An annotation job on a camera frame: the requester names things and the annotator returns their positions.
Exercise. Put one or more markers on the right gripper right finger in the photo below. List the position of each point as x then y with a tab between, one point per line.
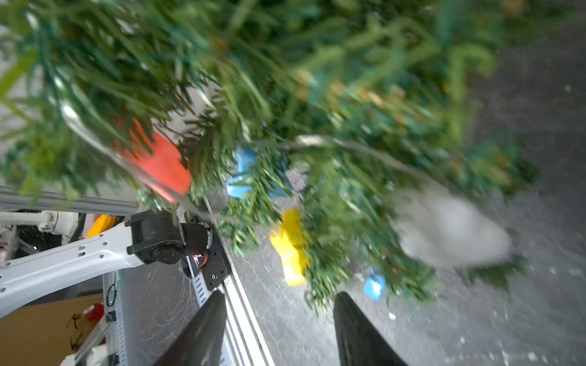
358	341

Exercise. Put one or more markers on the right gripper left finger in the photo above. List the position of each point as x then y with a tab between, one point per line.
201	341

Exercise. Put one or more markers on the blue star light centre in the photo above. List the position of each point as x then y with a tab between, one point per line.
375	285

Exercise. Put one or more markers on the blue star light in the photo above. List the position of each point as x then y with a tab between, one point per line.
375	285
238	184

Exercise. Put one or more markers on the yellow star light with face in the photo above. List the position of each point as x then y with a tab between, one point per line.
287	239

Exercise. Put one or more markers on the pink star light plain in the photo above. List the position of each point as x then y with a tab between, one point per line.
159	157

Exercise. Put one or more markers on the green christmas tree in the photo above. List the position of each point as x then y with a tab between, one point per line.
367	98

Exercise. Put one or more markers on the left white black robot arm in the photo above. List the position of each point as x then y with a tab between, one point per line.
78	261

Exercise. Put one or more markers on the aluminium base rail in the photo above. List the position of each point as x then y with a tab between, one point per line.
183	304

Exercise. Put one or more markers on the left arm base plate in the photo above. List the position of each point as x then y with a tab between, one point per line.
205	251

